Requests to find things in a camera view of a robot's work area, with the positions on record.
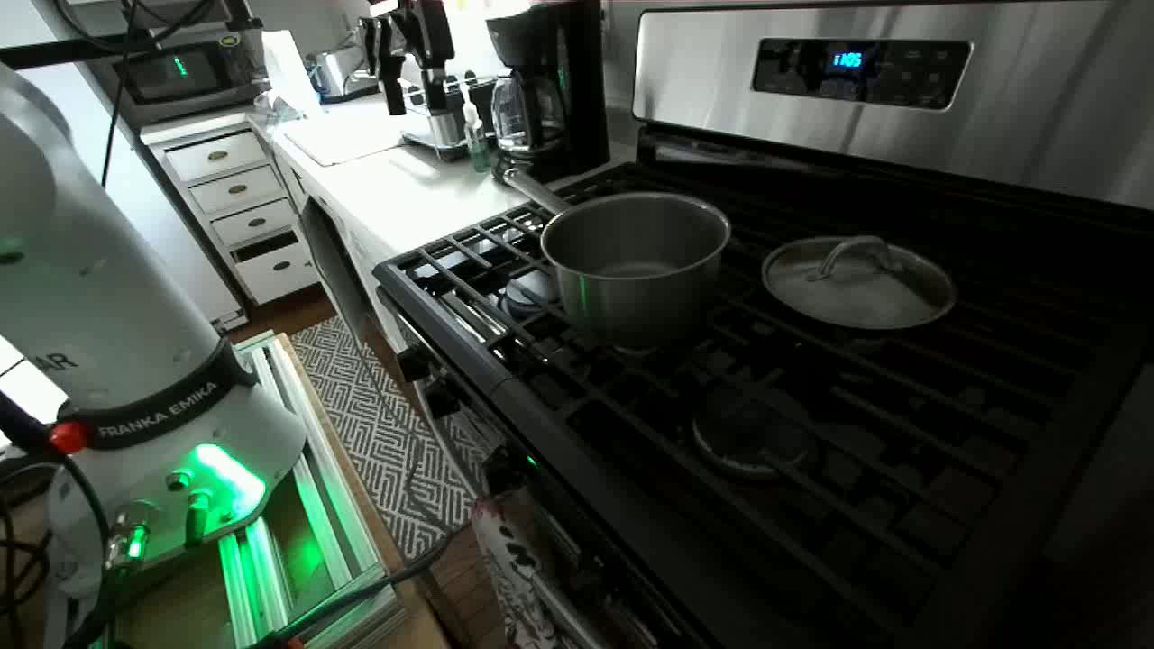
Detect black floor cable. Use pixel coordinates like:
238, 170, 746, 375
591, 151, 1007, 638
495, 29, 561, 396
270, 525, 476, 649

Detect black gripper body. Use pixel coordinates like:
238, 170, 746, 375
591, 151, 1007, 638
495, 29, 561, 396
360, 0, 463, 66

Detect black gas stove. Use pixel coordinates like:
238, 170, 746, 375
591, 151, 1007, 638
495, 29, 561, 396
372, 0, 1154, 649

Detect silver kettle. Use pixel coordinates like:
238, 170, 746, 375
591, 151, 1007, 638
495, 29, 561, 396
307, 44, 380, 104

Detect black coffee maker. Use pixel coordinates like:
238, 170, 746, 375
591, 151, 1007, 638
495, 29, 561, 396
484, 0, 612, 184

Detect grey utensil holder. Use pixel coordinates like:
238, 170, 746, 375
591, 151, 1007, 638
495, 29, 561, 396
424, 71, 474, 155

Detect patterned dish towel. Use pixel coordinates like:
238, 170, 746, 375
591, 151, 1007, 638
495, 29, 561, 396
466, 497, 605, 649

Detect black stand bar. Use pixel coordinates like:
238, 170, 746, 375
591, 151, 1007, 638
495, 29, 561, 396
0, 29, 162, 71

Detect stainless steel pot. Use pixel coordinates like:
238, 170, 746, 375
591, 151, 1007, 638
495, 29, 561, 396
498, 157, 735, 353

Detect clear soap bottle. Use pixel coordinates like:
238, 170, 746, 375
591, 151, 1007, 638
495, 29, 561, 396
458, 67, 498, 167

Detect steel pot lid with handle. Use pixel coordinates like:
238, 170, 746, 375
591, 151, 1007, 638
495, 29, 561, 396
759, 235, 960, 334

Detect grey patterned floor rug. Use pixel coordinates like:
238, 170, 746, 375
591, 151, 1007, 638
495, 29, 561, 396
288, 318, 480, 565

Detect black stove knob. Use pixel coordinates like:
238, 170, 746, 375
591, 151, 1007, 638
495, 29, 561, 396
398, 345, 438, 387
484, 442, 532, 497
418, 375, 470, 422

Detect black cable with red connector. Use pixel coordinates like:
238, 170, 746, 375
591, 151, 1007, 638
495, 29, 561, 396
0, 389, 119, 649

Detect white cutting board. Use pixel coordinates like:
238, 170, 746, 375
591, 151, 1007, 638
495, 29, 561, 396
283, 104, 409, 170

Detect white drawer cabinet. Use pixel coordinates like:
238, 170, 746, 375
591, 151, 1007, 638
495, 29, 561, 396
140, 110, 326, 310

